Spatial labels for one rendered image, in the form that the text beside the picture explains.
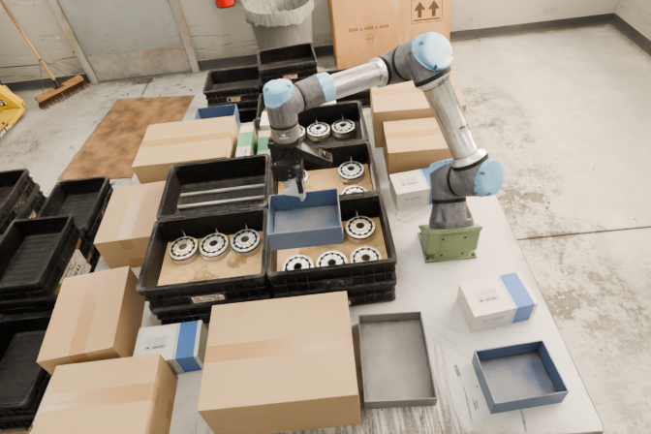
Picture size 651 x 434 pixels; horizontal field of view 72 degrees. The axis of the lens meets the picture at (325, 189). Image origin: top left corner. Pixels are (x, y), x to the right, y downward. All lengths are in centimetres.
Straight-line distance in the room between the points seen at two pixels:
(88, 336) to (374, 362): 86
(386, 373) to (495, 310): 38
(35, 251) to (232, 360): 148
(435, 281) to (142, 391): 96
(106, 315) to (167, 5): 329
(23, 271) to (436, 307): 183
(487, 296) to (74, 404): 120
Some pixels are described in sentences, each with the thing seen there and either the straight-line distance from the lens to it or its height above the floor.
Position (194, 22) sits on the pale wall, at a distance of 448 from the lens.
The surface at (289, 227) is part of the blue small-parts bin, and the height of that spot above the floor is 107.
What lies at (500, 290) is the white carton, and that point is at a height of 79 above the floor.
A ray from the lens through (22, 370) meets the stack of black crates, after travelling 245.
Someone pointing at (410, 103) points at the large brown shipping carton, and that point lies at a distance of 206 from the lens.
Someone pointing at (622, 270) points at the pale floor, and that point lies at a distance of 278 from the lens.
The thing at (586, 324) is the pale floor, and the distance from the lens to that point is 252.
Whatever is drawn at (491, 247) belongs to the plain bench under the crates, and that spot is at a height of 70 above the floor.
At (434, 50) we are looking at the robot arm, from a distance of 137.
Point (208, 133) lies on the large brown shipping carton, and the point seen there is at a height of 90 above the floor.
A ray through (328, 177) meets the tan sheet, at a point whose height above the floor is 83.
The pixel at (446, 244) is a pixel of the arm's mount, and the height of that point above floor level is 79.
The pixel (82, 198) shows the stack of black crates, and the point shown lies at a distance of 290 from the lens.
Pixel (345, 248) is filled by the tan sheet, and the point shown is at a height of 83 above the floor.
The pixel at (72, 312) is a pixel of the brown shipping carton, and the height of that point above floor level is 86.
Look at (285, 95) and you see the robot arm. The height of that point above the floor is 146.
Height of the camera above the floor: 202
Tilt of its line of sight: 43 degrees down
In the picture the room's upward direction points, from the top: 8 degrees counter-clockwise
